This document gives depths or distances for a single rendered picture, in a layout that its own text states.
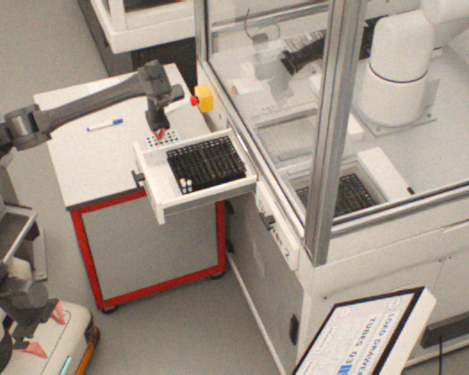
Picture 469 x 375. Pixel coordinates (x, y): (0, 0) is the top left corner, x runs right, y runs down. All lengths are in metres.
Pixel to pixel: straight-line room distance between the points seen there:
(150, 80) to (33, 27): 2.82
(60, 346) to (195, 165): 0.86
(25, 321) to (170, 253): 1.14
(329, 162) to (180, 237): 1.19
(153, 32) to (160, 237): 0.84
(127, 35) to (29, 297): 1.50
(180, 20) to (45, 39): 1.73
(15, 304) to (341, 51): 0.91
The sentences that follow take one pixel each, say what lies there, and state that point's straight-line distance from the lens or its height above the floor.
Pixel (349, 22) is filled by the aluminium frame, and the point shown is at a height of 1.74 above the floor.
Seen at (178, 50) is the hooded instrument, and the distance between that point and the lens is 3.02.
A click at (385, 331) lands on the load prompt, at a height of 1.16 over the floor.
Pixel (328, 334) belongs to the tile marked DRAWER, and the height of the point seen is 1.00.
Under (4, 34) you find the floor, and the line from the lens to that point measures 4.62.
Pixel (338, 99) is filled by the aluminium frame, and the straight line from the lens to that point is 1.50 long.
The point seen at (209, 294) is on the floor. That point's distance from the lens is 3.02.
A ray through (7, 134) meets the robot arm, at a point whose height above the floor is 1.25.
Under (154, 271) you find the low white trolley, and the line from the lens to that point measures 2.83.
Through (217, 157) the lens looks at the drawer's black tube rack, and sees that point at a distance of 2.28.
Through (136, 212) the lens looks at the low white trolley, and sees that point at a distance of 2.52.
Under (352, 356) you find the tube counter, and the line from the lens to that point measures 1.61.
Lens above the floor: 2.51
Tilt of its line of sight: 48 degrees down
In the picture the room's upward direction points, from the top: 1 degrees counter-clockwise
